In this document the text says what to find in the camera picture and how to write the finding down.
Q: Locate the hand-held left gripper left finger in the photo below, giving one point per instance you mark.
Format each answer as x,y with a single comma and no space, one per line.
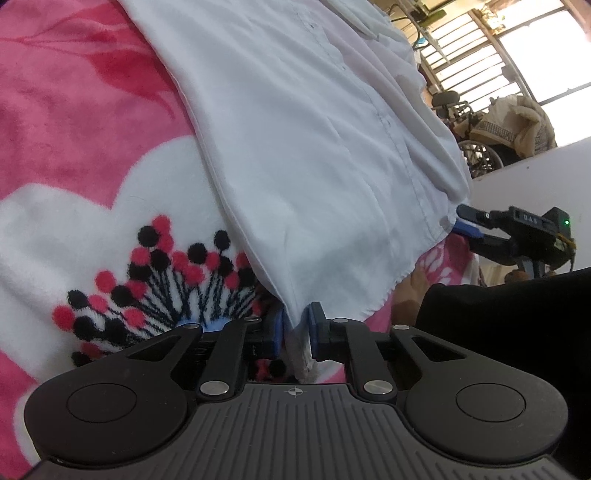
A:
276,337

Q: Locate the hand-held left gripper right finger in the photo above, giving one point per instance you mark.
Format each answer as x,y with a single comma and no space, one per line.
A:
316,332

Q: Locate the beige patterned blanket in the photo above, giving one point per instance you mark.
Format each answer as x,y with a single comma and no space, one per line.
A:
512,124

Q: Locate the white button shirt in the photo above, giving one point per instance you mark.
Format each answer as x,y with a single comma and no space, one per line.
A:
300,138

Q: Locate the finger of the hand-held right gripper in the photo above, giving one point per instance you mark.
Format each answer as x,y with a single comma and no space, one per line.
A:
480,216
489,244

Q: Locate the pink floral blanket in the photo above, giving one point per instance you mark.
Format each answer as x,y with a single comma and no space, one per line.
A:
92,138

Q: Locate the person's black clothing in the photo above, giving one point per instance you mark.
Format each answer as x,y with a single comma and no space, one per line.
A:
508,323

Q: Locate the wheelchair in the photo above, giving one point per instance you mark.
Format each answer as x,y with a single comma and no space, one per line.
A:
466,138

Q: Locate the white window railing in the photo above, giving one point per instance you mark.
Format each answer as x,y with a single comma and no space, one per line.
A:
461,46

